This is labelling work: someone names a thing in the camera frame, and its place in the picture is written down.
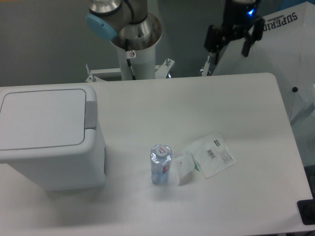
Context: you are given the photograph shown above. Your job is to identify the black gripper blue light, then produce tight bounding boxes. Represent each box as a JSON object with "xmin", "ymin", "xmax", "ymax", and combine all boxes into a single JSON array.
[{"xmin": 204, "ymin": 0, "xmax": 265, "ymax": 64}]

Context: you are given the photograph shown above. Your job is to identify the white plastic trash can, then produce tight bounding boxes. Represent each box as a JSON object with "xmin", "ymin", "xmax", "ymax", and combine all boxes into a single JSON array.
[{"xmin": 0, "ymin": 84, "xmax": 105, "ymax": 191}]

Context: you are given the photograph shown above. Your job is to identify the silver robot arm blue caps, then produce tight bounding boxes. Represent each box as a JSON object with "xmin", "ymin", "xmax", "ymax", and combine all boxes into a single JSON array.
[{"xmin": 86, "ymin": 0, "xmax": 265, "ymax": 64}]

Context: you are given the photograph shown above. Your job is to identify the white umbrella with lettering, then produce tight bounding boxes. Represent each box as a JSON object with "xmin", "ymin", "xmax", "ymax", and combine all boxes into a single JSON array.
[{"xmin": 213, "ymin": 1, "xmax": 315, "ymax": 124}]

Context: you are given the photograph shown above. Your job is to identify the white printed plastic pouch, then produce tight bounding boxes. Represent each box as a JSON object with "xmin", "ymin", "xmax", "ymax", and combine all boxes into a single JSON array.
[{"xmin": 183, "ymin": 133, "xmax": 237, "ymax": 179}]

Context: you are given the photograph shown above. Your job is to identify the small clear plastic bag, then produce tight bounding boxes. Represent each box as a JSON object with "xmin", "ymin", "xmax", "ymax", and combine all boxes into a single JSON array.
[{"xmin": 175, "ymin": 154, "xmax": 195, "ymax": 186}]

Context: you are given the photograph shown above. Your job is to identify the clear plastic water bottle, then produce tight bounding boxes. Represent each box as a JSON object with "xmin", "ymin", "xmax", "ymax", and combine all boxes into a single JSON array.
[{"xmin": 150, "ymin": 144, "xmax": 173, "ymax": 184}]

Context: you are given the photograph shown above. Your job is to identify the black device at table edge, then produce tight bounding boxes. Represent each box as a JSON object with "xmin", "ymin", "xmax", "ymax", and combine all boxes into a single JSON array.
[{"xmin": 297, "ymin": 199, "xmax": 315, "ymax": 225}]

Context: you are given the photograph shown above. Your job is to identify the silver table clamp bracket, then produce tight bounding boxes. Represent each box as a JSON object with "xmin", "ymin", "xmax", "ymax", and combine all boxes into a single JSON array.
[{"xmin": 200, "ymin": 55, "xmax": 211, "ymax": 76}]

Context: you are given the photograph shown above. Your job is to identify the black cable on pedestal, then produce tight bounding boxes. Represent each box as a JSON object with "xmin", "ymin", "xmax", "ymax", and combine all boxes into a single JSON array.
[{"xmin": 125, "ymin": 39, "xmax": 137, "ymax": 81}]

